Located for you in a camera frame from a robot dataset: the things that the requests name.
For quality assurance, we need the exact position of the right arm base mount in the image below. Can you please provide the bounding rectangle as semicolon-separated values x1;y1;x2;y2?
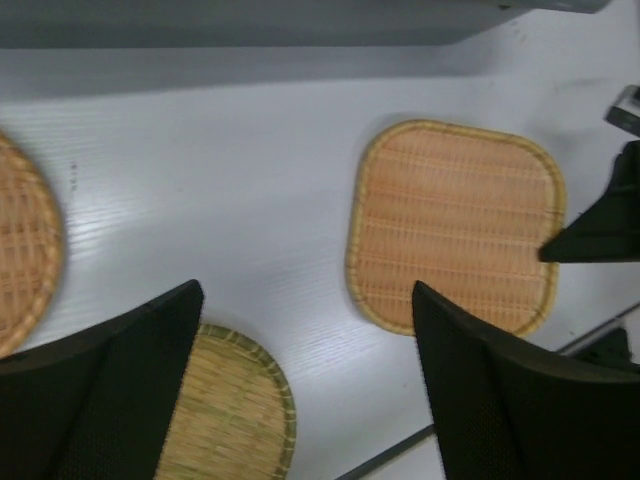
575;327;637;371

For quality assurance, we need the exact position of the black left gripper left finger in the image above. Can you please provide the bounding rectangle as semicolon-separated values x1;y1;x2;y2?
1;280;204;479

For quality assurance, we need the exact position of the grey plastic bin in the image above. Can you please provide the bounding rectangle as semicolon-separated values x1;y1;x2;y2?
1;0;607;49

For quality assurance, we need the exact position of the round tan woven tray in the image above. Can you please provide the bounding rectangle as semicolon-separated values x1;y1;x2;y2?
1;135;65;357

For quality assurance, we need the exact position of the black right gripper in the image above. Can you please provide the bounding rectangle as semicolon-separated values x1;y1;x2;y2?
538;85;640;262

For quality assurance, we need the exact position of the square woven tray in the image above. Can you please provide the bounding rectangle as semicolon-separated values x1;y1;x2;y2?
345;119;567;336

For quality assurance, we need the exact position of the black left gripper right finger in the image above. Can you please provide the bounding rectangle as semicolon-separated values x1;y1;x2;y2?
412;281;639;479

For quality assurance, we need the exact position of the round green-rimmed bamboo tray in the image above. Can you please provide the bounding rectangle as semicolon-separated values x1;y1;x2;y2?
155;324;297;479

